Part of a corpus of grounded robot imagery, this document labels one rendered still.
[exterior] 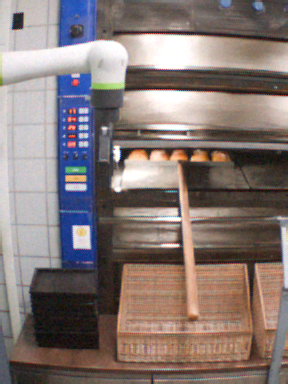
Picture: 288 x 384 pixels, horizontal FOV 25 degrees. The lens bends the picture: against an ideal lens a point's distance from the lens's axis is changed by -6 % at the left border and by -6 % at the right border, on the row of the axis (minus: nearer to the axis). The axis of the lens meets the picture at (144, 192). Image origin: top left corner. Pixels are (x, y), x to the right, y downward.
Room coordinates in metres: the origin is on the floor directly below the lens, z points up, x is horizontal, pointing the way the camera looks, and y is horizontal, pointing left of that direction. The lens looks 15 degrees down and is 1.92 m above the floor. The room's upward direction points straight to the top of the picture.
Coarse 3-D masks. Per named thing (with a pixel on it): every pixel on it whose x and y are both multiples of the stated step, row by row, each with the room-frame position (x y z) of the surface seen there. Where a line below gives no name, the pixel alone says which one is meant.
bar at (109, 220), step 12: (108, 216) 2.49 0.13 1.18; (120, 216) 2.49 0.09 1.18; (132, 216) 2.49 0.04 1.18; (144, 216) 2.49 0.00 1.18; (156, 216) 2.49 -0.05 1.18; (168, 216) 2.49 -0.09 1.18; (252, 216) 2.47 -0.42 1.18; (264, 216) 2.47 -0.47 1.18; (276, 216) 2.47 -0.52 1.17; (276, 336) 2.24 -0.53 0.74; (276, 348) 2.23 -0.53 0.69; (276, 360) 2.23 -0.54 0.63; (276, 372) 2.23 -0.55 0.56
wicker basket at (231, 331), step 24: (144, 264) 2.83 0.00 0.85; (240, 264) 2.80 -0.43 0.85; (168, 288) 2.79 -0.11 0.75; (216, 288) 2.78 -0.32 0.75; (120, 312) 2.49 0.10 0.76; (144, 312) 2.76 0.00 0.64; (216, 312) 2.75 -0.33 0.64; (240, 312) 2.74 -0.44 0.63; (120, 336) 2.37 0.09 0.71; (144, 336) 2.36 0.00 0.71; (168, 336) 2.35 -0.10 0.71; (192, 336) 2.35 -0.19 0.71; (216, 336) 2.34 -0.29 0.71; (240, 336) 2.56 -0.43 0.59; (120, 360) 2.36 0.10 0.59; (144, 360) 2.36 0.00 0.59; (168, 360) 2.35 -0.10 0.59; (192, 360) 2.35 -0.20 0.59; (216, 360) 2.34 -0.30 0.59
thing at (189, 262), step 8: (184, 176) 3.00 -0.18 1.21; (184, 184) 2.85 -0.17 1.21; (184, 192) 2.71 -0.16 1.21; (184, 200) 2.59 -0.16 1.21; (184, 208) 2.48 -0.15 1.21; (184, 216) 2.38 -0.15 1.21; (184, 224) 2.29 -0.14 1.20; (184, 232) 2.21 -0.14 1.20; (184, 240) 2.13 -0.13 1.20; (184, 248) 2.06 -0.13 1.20; (192, 248) 2.05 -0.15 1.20; (184, 256) 1.98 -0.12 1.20; (192, 256) 1.97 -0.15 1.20; (184, 264) 1.92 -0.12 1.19; (192, 264) 1.90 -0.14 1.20; (192, 272) 1.83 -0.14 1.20; (192, 280) 1.76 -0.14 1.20; (192, 288) 1.70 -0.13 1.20; (192, 296) 1.65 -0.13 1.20; (192, 304) 1.59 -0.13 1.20; (192, 312) 1.55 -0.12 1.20; (192, 320) 1.54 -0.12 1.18
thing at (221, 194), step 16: (112, 192) 2.85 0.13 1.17; (128, 192) 2.85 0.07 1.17; (144, 192) 2.85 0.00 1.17; (160, 192) 2.85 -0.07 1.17; (176, 192) 2.84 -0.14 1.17; (192, 192) 2.84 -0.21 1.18; (208, 192) 2.84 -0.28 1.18; (224, 192) 2.84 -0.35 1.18; (240, 192) 2.84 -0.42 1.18; (256, 192) 2.83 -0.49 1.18; (272, 192) 2.83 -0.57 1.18
